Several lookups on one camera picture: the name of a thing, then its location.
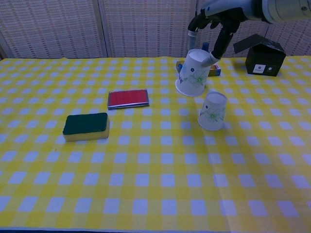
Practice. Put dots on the white floral paper cup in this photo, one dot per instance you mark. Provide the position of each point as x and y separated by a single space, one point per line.
193 75
213 111

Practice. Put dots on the red silver metal case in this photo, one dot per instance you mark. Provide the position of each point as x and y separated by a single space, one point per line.
128 98

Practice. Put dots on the green yellow sponge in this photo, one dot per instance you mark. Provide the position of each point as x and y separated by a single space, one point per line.
85 125

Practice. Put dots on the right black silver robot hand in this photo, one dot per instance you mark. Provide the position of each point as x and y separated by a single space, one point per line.
226 14

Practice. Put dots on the colourful card box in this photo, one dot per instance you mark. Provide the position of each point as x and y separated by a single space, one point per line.
215 70

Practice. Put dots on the yellow white checkered tablecloth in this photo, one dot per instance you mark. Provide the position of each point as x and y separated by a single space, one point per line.
145 157

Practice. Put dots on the black box with open lid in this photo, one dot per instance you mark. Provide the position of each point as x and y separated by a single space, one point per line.
264 60

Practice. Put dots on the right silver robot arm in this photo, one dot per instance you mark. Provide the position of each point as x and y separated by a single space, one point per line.
279 9

